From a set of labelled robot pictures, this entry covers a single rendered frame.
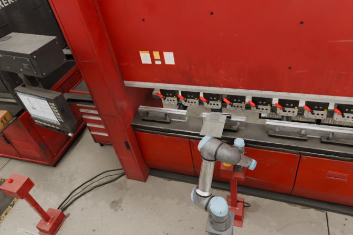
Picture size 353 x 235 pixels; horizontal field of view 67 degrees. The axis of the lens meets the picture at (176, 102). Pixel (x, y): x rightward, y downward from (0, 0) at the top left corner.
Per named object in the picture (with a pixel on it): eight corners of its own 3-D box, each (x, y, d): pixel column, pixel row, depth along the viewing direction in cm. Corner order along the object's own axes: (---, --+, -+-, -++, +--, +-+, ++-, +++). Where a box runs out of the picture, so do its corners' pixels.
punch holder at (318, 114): (303, 117, 207) (307, 101, 197) (303, 110, 213) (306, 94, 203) (325, 119, 202) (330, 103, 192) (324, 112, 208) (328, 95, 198)
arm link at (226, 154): (238, 149, 152) (259, 159, 192) (221, 141, 158) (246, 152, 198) (229, 168, 151) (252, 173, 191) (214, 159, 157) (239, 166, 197)
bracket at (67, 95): (52, 113, 253) (49, 107, 248) (68, 97, 270) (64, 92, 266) (86, 118, 239) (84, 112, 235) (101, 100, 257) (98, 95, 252)
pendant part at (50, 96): (34, 123, 229) (12, 89, 206) (44, 114, 237) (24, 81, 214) (72, 134, 210) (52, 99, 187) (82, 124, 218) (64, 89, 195)
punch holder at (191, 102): (182, 105, 240) (180, 91, 230) (185, 99, 246) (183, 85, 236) (198, 107, 235) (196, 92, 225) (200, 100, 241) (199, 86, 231)
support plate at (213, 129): (199, 135, 223) (199, 134, 223) (206, 114, 242) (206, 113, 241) (220, 138, 217) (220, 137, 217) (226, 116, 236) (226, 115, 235)
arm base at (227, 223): (229, 234, 178) (229, 227, 172) (207, 228, 183) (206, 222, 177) (232, 213, 189) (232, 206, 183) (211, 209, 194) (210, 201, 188)
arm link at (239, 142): (231, 142, 200) (237, 135, 204) (231, 151, 207) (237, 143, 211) (240, 147, 195) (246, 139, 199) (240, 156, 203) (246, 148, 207)
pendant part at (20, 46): (38, 130, 242) (-18, 46, 189) (58, 113, 258) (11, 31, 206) (79, 143, 221) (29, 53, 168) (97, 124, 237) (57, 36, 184)
